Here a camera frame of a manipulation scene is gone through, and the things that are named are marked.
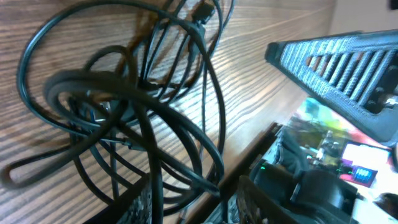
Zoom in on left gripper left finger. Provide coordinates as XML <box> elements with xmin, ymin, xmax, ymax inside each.
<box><xmin>84</xmin><ymin>174</ymin><xmax>152</xmax><ymax>224</ymax></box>

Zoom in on thin black USB cable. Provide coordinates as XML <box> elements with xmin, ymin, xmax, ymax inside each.
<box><xmin>16</xmin><ymin>0</ymin><xmax>236</xmax><ymax>218</ymax></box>

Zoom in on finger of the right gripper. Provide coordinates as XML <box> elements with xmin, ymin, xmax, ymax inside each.
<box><xmin>265</xmin><ymin>30</ymin><xmax>397</xmax><ymax>146</ymax></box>

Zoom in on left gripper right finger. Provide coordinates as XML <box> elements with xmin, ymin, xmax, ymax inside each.
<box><xmin>236</xmin><ymin>175</ymin><xmax>298</xmax><ymax>224</ymax></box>

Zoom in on thick black USB cable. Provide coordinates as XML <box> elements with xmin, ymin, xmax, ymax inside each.
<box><xmin>0</xmin><ymin>68</ymin><xmax>225</xmax><ymax>224</ymax></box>

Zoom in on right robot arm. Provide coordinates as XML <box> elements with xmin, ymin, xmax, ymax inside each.
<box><xmin>238</xmin><ymin>30</ymin><xmax>397</xmax><ymax>223</ymax></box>

